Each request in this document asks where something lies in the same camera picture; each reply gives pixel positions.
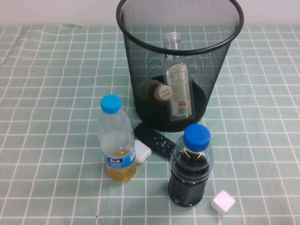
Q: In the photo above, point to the small beige-capped coffee bottle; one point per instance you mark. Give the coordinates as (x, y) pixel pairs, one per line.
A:
(157, 92)

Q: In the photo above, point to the clear bottle with green label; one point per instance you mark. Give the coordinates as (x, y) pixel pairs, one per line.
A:
(179, 89)

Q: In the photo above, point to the white foam cube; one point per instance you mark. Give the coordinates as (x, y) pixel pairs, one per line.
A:
(222, 201)

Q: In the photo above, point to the blue-capped bottle with dark liquid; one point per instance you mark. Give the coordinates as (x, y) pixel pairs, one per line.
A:
(189, 173)

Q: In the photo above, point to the light-blue-capped bottle with yellow liquid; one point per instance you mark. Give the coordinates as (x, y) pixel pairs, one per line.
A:
(117, 140)

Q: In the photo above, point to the black mesh wastebasket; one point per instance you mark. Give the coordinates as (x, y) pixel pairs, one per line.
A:
(211, 58)

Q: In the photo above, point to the white earbuds case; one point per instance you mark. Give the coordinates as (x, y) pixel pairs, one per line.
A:
(141, 152)

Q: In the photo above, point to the black remote control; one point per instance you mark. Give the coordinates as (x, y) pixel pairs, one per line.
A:
(152, 138)

